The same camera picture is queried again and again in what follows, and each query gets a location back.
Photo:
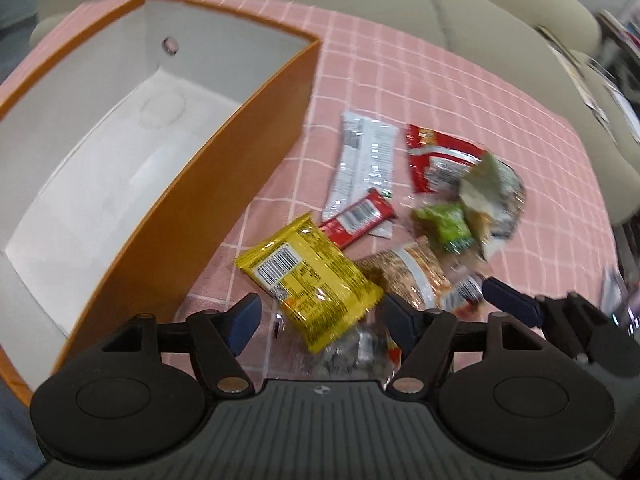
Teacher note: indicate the red snack bar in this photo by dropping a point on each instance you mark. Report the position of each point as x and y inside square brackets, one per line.
[358, 219]

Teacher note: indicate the white snack bar wrapper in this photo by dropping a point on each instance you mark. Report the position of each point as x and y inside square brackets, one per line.
[367, 161]

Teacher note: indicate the yellow snack packet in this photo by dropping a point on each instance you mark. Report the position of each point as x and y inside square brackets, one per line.
[321, 291]

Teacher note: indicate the red snack packet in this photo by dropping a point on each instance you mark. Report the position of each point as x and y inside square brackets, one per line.
[438, 161]

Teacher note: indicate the clear candy bag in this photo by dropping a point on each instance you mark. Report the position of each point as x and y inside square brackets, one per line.
[364, 352]

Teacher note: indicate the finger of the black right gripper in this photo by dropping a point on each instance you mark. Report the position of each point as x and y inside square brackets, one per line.
[507, 299]

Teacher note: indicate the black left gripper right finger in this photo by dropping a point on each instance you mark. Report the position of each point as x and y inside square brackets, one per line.
[424, 339]

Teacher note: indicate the silver green snack bag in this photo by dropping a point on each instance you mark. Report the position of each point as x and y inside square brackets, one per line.
[493, 198]

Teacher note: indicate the green raisin packet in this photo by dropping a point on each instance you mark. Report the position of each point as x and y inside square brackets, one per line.
[444, 224]

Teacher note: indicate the clear nut snack packet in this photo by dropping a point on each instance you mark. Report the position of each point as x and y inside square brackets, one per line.
[429, 278]

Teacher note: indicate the orange cardboard box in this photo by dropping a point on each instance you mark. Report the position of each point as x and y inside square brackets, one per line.
[132, 140]

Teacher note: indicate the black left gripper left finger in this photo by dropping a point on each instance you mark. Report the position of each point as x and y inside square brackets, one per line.
[217, 339]

